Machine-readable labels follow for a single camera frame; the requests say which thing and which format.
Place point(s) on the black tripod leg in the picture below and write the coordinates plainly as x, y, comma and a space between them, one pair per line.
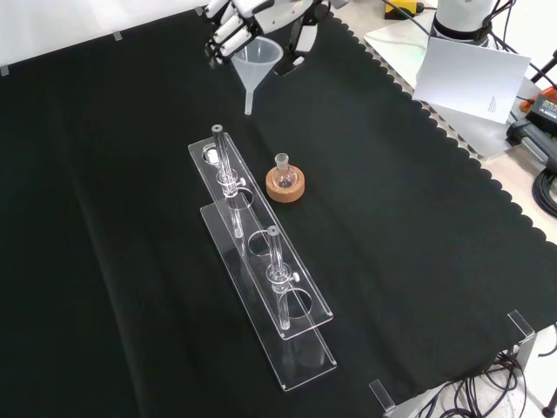
544, 69

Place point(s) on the orange and black device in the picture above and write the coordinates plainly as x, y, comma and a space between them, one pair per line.
544, 106

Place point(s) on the glass round-bottom flask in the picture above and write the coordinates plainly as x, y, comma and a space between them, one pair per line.
285, 176

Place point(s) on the metal base plate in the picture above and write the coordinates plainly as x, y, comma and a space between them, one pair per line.
483, 139

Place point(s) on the clear acrylic funnel stand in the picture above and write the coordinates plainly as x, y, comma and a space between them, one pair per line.
278, 278

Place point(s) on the pale board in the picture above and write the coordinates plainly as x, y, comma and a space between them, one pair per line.
470, 78

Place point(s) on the clear tape strip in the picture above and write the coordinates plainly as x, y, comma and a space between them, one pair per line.
117, 36
4, 71

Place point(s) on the black cloth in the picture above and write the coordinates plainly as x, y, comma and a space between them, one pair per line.
130, 217

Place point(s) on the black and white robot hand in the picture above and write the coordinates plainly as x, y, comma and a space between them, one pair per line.
265, 15

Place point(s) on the clear corner clip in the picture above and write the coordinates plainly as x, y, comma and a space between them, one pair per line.
521, 324
382, 395

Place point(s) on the translucent plastic funnel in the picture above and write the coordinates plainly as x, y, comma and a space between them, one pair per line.
257, 58

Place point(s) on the yellow stop button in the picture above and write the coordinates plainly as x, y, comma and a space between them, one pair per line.
402, 8

